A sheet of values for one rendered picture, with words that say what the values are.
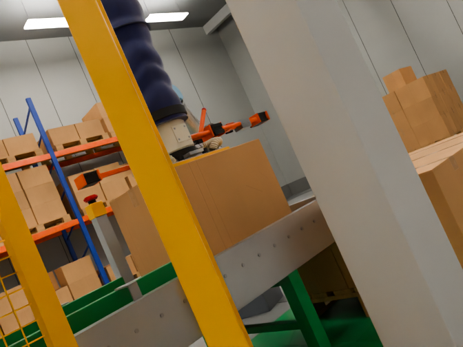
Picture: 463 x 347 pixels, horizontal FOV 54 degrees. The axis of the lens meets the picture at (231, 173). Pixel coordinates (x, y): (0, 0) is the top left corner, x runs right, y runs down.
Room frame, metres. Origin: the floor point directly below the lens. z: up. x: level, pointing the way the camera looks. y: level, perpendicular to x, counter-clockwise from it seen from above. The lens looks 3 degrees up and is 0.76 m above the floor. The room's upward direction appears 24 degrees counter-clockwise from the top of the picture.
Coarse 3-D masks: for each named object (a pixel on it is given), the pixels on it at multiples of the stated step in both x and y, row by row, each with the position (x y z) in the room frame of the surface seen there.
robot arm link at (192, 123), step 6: (174, 90) 2.62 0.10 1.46; (180, 96) 2.64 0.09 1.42; (186, 108) 2.70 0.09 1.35; (192, 114) 2.74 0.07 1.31; (186, 120) 2.72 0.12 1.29; (192, 120) 2.74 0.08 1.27; (198, 120) 2.80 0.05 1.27; (192, 126) 2.75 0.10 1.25; (198, 126) 2.77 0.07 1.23; (192, 132) 2.77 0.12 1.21
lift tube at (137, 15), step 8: (104, 0) 1.87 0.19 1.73; (112, 0) 1.87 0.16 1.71; (120, 0) 1.88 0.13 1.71; (128, 0) 1.90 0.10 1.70; (136, 0) 1.94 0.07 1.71; (104, 8) 1.87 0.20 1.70; (112, 8) 1.87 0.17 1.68; (120, 8) 1.88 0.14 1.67; (128, 8) 1.89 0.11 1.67; (136, 8) 1.92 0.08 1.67; (112, 16) 1.88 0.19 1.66; (120, 16) 1.88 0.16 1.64; (128, 16) 1.89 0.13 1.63; (136, 16) 1.91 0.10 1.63; (112, 24) 1.87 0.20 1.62; (120, 24) 1.86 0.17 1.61
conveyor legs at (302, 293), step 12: (288, 276) 1.71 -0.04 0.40; (288, 288) 1.72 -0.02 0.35; (300, 288) 1.73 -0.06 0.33; (288, 300) 1.74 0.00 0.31; (300, 300) 1.71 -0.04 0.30; (300, 312) 1.72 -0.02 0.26; (312, 312) 1.73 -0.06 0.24; (252, 324) 1.99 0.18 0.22; (264, 324) 1.92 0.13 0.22; (276, 324) 1.85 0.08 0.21; (288, 324) 1.81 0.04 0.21; (300, 324) 1.74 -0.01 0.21; (312, 324) 1.71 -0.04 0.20; (312, 336) 1.72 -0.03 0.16; (324, 336) 1.74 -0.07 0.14
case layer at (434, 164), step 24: (432, 144) 2.86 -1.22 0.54; (456, 144) 2.21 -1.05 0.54; (432, 168) 1.73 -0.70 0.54; (456, 168) 1.86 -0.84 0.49; (432, 192) 1.74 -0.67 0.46; (456, 192) 1.79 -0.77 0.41; (456, 216) 1.73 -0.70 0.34; (456, 240) 1.74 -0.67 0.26; (312, 264) 2.25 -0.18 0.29; (336, 264) 2.15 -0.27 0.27; (312, 288) 2.29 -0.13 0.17; (336, 288) 2.19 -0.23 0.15
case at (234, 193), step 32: (224, 160) 1.89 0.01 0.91; (256, 160) 2.01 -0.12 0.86; (128, 192) 1.81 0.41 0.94; (192, 192) 1.74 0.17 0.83; (224, 192) 1.84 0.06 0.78; (256, 192) 1.95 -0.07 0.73; (128, 224) 1.89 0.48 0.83; (224, 224) 1.79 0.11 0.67; (256, 224) 1.90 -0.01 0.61; (160, 256) 1.79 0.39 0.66
